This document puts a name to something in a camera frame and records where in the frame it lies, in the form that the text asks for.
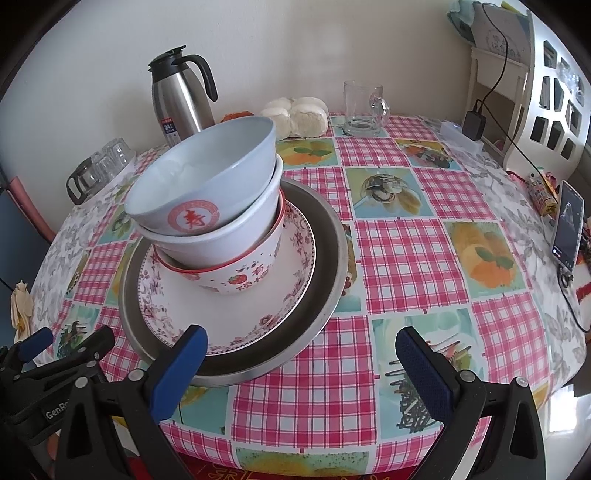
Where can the white power strip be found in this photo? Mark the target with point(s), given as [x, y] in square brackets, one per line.
[455, 134]

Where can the clear glass mug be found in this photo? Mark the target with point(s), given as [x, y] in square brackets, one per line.
[362, 108]

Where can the pink checked fruit-print tablecloth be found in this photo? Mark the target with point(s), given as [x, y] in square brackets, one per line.
[406, 258]

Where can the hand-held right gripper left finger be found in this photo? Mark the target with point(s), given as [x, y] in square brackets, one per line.
[182, 369]

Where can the glass teapot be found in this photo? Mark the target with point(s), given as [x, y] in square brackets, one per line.
[87, 177]

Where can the white printed bag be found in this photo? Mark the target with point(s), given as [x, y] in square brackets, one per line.
[494, 32]

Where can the beige crumpled wrapper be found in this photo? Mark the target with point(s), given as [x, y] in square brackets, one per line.
[21, 307]

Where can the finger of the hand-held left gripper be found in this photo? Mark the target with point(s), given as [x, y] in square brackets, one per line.
[92, 346]
[34, 344]

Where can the large metal plate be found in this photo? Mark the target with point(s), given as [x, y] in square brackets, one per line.
[323, 258]

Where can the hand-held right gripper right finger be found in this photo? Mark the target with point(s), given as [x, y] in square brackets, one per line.
[425, 374]

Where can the white shelf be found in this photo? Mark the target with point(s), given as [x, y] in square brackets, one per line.
[480, 57]

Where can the strawberry print bowl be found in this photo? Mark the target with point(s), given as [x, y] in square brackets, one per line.
[249, 272]

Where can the blue chair with pink rim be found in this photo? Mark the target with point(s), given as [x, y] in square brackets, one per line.
[32, 207]

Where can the small glass cup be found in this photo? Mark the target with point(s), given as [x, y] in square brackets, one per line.
[104, 164]
[121, 152]

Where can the pink floral plate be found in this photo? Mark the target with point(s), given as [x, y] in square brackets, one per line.
[184, 314]

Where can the bag of steamed buns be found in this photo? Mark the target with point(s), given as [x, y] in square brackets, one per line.
[304, 117]

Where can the orange snack packet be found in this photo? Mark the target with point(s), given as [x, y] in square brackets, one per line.
[238, 115]

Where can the white plastic chair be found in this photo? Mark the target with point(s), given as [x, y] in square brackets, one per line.
[521, 124]

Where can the black charger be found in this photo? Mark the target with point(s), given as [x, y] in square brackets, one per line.
[474, 124]

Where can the stainless steel thermos jug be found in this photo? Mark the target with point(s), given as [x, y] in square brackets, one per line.
[178, 101]

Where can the light blue bowl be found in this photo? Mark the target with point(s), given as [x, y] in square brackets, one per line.
[207, 166]

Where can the smartphone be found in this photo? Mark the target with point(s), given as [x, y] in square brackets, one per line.
[568, 221]

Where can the white square bowl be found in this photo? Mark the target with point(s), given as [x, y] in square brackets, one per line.
[231, 244]

